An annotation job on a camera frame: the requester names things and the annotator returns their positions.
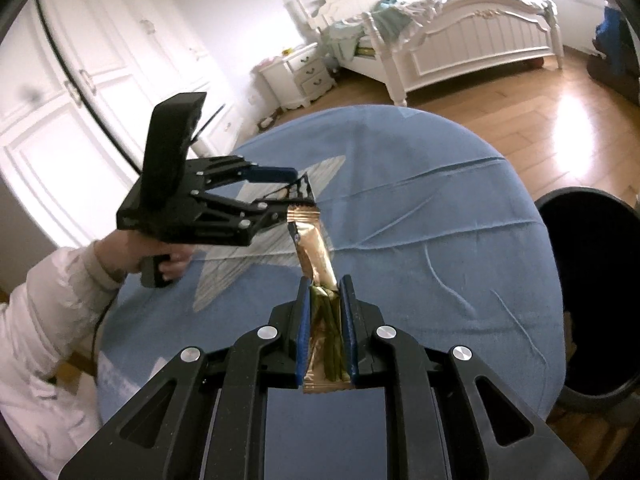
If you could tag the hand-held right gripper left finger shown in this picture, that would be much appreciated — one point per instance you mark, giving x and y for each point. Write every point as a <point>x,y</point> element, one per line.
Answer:
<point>301,340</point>

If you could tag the pale green bedding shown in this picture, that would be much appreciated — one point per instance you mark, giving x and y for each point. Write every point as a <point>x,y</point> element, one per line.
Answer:
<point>387,22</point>

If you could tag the white nightstand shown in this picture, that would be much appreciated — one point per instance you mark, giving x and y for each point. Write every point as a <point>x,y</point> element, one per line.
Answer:
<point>297,77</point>

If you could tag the white bed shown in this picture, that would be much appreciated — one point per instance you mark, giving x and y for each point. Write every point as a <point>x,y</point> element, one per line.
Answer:
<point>475,45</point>

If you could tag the black trash bin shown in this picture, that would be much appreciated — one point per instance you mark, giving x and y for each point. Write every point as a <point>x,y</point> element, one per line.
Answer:
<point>590,285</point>

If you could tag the dark chair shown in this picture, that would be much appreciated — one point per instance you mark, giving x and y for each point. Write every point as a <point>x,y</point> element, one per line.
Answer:
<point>620,75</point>

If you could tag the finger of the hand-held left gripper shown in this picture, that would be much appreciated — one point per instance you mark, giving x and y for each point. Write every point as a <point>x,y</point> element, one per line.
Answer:
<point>272,174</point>
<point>225,217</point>

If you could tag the white wardrobe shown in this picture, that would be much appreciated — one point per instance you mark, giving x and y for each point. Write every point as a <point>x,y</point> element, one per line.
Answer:
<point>100,85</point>

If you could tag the person's left forearm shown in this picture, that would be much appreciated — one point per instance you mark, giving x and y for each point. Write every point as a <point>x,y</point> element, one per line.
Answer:
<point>40,320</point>

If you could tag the round blue-covered table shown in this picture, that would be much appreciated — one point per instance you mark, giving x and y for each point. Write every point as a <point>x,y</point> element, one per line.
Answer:
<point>425,210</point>

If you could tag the gold snack wrapper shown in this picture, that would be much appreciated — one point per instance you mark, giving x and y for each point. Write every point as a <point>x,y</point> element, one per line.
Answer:
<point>315,250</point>

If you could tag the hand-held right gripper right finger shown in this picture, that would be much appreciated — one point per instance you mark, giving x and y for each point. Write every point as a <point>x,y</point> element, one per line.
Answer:
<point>348,340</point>

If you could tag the person's left hand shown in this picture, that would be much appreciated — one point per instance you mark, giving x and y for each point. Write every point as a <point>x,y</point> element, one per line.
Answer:
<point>122,255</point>

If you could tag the blue cloth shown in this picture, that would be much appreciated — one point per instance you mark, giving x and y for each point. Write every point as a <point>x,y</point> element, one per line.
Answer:
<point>610,30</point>

